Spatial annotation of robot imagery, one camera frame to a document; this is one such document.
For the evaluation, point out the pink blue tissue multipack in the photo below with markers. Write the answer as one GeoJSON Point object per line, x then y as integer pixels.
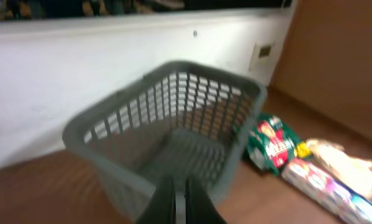
{"type": "Point", "coordinates": [328, 192]}

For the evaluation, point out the grey plastic basket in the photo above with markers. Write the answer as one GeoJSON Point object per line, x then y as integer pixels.
{"type": "Point", "coordinates": [181, 119]}

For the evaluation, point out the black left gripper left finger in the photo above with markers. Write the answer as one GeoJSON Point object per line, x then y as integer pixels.
{"type": "Point", "coordinates": [161, 208]}

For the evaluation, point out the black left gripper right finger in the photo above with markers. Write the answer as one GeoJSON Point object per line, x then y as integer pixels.
{"type": "Point", "coordinates": [198, 206]}

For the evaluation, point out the green Nescafe coffee bag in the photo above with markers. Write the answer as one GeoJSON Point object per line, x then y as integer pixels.
{"type": "Point", "coordinates": [272, 144]}

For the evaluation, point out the white wall outlet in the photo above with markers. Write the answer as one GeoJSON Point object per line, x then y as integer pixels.
{"type": "Point", "coordinates": [260, 56]}

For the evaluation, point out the cream paper pouch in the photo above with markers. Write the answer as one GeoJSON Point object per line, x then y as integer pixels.
{"type": "Point", "coordinates": [354, 172]}

